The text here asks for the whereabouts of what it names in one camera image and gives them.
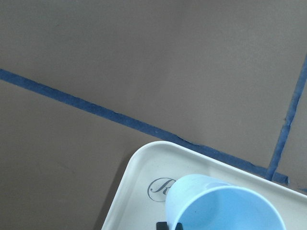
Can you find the blue cup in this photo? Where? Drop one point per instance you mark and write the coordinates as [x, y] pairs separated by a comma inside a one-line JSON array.
[[201, 202]]

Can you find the cream rabbit tray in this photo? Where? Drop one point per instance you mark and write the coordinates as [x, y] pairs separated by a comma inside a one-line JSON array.
[[139, 202]]

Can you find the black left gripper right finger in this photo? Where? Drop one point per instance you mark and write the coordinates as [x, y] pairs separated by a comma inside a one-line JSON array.
[[179, 226]]

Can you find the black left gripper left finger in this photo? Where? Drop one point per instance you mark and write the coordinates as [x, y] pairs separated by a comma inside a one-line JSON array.
[[162, 225]]

